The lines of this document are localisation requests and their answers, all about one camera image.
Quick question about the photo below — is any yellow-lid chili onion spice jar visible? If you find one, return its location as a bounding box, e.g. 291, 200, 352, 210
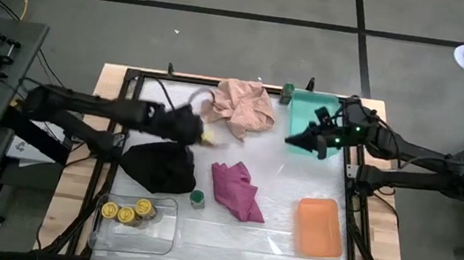
133, 197, 158, 222
99, 200, 121, 221
199, 126, 221, 148
115, 205, 140, 228

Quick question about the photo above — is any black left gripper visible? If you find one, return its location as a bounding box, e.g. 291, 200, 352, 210
141, 99, 208, 148

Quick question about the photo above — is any pale pink cloth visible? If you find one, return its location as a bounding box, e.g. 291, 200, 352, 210
198, 74, 281, 145

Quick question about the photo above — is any green-lid green-label spice jar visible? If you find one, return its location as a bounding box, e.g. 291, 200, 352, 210
279, 81, 297, 107
188, 188, 208, 211

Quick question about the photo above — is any orange plastic bin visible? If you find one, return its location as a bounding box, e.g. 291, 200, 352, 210
291, 194, 350, 260

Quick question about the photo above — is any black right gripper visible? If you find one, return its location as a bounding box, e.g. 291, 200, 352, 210
282, 116, 350, 163

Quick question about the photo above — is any teal plastic bin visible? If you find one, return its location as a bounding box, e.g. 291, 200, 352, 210
284, 88, 355, 161

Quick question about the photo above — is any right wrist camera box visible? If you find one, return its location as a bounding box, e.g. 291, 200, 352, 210
312, 106, 334, 126

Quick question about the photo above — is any magenta cloth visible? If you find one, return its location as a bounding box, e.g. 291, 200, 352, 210
204, 158, 272, 226

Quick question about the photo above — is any clear plastic bin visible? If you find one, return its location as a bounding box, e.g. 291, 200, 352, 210
86, 188, 181, 260

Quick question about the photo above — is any black cloth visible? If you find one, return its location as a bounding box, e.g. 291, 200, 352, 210
116, 136, 203, 200

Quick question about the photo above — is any white paper sheet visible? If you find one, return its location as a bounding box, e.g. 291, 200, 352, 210
4, 133, 59, 171

